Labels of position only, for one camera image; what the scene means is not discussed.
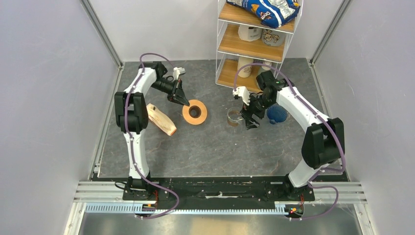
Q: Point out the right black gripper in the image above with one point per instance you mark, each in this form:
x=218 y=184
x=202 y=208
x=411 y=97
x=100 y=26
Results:
x=250 y=123

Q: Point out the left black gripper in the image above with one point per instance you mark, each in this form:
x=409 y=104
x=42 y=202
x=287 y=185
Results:
x=179 y=96

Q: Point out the glass carafe with brown band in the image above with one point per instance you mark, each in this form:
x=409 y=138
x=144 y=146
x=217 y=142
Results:
x=234 y=121

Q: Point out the blue cone coffee filter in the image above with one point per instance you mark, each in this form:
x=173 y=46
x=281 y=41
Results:
x=276 y=114

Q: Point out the white wire shelf rack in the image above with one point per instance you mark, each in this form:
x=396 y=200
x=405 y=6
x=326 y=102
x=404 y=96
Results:
x=230 y=48

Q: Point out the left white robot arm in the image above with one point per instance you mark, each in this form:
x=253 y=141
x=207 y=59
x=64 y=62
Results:
x=132 y=116

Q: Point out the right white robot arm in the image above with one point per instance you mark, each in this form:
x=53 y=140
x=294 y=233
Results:
x=323 y=142

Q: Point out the cream pump bottle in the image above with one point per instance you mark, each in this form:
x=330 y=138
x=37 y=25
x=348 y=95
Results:
x=244 y=66

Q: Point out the green pump bottle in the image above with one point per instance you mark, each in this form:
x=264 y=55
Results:
x=265 y=67

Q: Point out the grey cartoon printed container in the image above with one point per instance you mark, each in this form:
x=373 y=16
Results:
x=272 y=38

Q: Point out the white printed container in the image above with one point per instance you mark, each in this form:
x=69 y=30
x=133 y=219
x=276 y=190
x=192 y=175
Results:
x=249 y=33

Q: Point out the blue chips bag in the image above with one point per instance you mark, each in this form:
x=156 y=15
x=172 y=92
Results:
x=272 y=13

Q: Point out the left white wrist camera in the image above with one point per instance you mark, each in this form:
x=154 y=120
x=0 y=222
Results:
x=177 y=72

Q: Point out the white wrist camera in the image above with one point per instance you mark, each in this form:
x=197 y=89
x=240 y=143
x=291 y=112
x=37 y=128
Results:
x=177 y=72
x=243 y=93

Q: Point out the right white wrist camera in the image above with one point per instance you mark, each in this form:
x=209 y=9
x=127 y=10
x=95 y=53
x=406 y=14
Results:
x=243 y=93

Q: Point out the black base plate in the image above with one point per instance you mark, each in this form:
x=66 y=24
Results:
x=216 y=193

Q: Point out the aluminium rail frame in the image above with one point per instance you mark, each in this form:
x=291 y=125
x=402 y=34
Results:
x=103 y=197

